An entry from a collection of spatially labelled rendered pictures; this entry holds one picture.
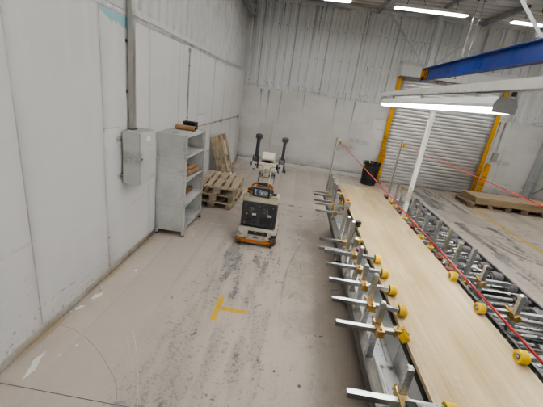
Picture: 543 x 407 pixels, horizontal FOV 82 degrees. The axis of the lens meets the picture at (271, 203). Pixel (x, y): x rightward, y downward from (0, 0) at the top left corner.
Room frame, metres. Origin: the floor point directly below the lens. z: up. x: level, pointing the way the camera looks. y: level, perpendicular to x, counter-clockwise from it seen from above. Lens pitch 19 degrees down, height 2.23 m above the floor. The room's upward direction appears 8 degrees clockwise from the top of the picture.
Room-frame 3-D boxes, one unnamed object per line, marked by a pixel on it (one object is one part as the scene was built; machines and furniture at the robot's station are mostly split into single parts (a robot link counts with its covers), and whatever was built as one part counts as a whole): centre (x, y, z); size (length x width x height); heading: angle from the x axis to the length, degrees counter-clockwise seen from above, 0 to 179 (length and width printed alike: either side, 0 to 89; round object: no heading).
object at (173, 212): (4.79, 1.48, 0.78); 0.90 x 0.45 x 1.55; 177
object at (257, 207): (4.59, 0.16, 0.59); 0.55 x 0.34 x 0.83; 87
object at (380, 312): (1.67, -0.78, 0.89); 0.04 x 0.04 x 0.48; 87
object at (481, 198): (8.95, -6.89, 0.23); 2.41 x 0.77 x 0.17; 89
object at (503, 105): (2.91, -1.17, 2.34); 2.40 x 0.12 x 0.08; 177
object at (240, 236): (4.68, 0.16, 0.16); 0.67 x 0.64 x 0.25; 177
